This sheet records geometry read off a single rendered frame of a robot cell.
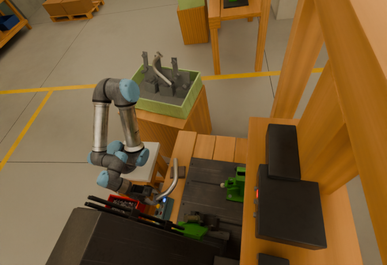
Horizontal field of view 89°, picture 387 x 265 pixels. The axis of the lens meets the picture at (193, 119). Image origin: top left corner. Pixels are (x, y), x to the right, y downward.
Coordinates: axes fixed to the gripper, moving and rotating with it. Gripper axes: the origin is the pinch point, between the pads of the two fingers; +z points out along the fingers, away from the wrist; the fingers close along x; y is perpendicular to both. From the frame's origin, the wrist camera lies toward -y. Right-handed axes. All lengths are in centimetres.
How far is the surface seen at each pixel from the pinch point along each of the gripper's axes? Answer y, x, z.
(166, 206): -5.3, 3.0, 4.2
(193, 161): -9.7, -27.6, 12.6
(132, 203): 19.0, 4.2, -4.5
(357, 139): -102, 6, -41
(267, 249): -78, 17, -18
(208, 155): -16.0, -34.3, 19.5
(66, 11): 371, -403, -173
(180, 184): -5.8, -11.5, 9.9
